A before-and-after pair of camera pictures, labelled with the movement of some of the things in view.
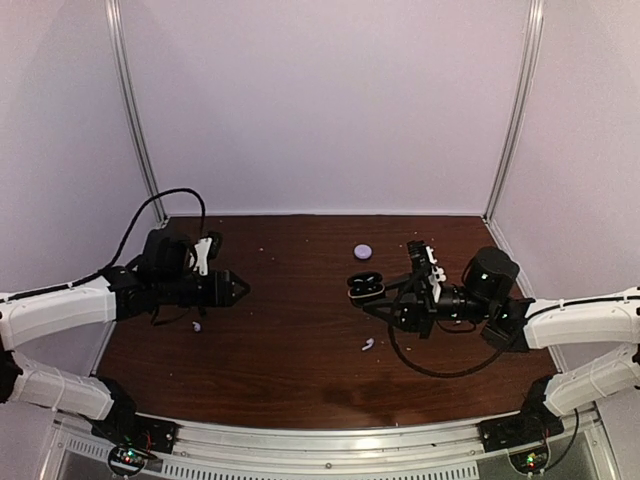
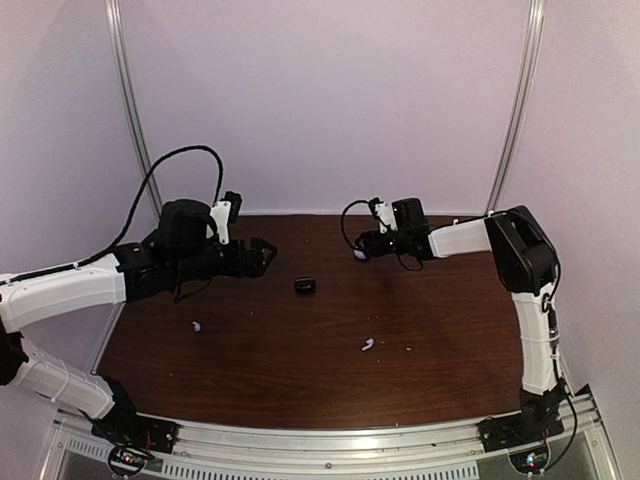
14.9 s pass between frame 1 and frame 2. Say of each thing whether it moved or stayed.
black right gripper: moved
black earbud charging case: moved
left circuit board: stayed
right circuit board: stayed
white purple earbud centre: stayed
